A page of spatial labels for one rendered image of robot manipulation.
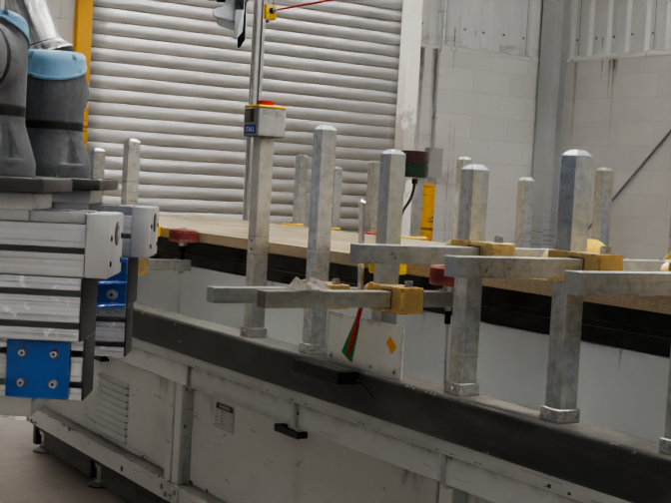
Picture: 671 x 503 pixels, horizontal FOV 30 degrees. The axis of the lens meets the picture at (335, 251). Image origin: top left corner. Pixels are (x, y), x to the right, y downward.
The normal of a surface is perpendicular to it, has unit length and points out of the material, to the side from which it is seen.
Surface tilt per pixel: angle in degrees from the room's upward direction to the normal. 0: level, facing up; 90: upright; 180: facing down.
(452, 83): 90
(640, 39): 90
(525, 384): 90
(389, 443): 90
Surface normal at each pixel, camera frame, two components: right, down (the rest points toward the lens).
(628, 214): -0.85, -0.02
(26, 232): 0.04, 0.05
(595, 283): 0.54, 0.07
